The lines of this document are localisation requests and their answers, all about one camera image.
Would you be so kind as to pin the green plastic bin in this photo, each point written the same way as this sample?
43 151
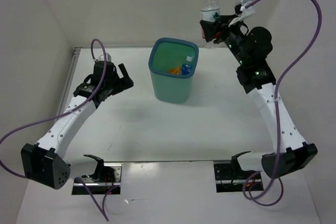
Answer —
166 54

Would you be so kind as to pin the red label clear bottle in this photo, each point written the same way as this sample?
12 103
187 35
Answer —
210 10

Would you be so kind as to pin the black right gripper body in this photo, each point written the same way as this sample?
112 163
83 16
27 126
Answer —
233 36

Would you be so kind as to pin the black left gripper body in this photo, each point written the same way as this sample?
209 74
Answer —
112 84

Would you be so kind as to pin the orange juice bottle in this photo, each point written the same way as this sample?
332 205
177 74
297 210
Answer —
176 71

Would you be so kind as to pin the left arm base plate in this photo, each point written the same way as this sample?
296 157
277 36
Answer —
107 183

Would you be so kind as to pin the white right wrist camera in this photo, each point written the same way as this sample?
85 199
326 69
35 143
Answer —
243 10

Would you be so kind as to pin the blue label water bottle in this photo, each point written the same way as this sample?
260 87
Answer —
187 66

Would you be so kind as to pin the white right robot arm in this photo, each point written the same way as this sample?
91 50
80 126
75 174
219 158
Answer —
291 150

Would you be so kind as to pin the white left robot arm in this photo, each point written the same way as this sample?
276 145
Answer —
44 161

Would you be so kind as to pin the aluminium table edge rail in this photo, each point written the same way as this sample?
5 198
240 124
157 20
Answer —
69 78

